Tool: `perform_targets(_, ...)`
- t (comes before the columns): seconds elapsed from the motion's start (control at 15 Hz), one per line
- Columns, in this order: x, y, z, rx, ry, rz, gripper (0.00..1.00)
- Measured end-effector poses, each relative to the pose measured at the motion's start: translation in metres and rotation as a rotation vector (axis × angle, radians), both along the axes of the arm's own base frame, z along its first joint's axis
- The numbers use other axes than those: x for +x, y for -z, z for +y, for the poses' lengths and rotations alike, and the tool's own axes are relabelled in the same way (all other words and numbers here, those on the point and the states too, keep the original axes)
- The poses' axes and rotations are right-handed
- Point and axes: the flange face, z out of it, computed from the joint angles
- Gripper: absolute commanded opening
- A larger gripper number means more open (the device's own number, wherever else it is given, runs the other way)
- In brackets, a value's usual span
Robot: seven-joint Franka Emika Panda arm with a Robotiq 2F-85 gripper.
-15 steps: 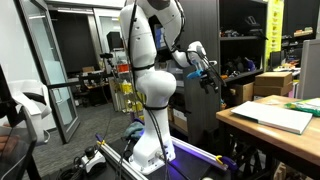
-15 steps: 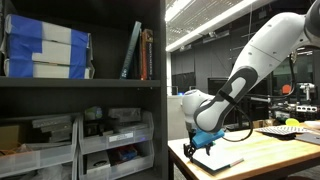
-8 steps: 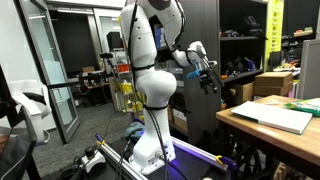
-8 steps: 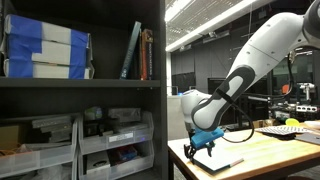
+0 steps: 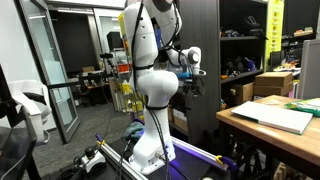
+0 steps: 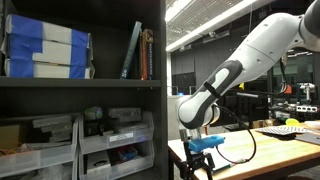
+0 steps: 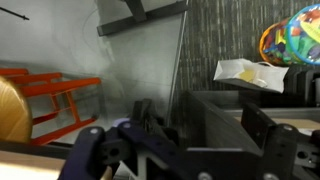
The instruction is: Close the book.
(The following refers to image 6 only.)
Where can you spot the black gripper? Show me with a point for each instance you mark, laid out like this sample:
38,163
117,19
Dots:
196,158

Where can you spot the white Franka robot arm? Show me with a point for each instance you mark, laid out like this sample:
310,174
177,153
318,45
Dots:
260,46

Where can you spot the dark book brown top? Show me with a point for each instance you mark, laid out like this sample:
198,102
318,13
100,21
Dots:
150,56

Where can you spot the orange spine book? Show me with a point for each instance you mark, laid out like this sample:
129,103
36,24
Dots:
143,56

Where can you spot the thin teal book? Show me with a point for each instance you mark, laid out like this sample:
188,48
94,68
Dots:
130,50

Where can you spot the clear plastic storage bin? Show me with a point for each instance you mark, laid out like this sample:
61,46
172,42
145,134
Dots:
133,165

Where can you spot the blue small box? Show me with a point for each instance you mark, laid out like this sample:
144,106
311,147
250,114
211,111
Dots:
126,153

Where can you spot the clear bin with white label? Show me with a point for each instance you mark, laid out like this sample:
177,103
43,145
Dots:
116,141

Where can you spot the grey rectangular box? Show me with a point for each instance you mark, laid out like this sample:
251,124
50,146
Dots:
124,114

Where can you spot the checkerboard calibration board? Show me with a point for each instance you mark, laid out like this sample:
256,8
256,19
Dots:
283,130

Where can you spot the white box black circle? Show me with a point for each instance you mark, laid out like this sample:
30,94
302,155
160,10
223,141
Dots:
98,162

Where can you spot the yellow-green disc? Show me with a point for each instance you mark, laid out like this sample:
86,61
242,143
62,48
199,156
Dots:
292,122

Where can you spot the grey laptop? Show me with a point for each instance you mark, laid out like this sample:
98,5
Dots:
308,138

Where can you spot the small greenish box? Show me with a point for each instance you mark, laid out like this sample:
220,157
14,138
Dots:
93,113

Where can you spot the orange round object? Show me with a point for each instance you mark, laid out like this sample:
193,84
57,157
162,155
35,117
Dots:
287,89

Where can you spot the black bookshelf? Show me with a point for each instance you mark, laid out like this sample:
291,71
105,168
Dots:
100,93

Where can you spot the long ceiling light strip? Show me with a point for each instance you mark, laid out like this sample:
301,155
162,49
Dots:
216,22

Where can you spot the grey flat boxes stack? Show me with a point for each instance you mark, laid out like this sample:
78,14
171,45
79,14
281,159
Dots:
53,126

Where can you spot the large clear plastic bin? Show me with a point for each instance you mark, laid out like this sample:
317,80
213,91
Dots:
40,158

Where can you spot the blue white paper ream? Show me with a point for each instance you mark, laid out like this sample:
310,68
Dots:
50,70
53,53
56,31

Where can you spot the brown cardboard box in bin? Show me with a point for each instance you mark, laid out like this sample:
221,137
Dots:
9,136

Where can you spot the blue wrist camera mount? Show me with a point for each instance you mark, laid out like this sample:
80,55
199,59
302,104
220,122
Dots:
203,143

